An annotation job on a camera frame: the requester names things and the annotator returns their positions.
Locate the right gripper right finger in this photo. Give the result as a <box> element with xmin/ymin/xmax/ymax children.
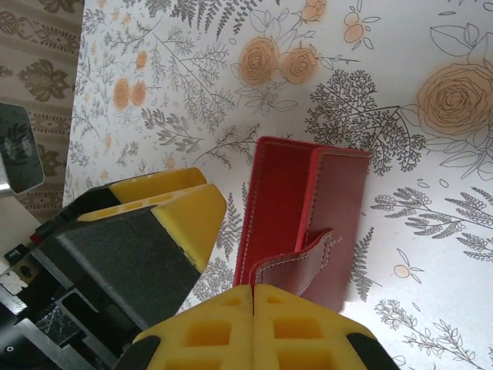
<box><xmin>253</xmin><ymin>284</ymin><xmax>401</xmax><ymax>370</ymax></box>

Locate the red leather card holder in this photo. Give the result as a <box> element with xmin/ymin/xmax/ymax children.
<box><xmin>232</xmin><ymin>135</ymin><xmax>373</xmax><ymax>314</ymax></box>

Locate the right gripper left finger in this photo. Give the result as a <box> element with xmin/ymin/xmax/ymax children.
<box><xmin>122</xmin><ymin>284</ymin><xmax>255</xmax><ymax>370</ymax></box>

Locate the floral table sheet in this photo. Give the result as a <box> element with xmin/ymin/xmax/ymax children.
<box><xmin>61</xmin><ymin>0</ymin><xmax>493</xmax><ymax>370</ymax></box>

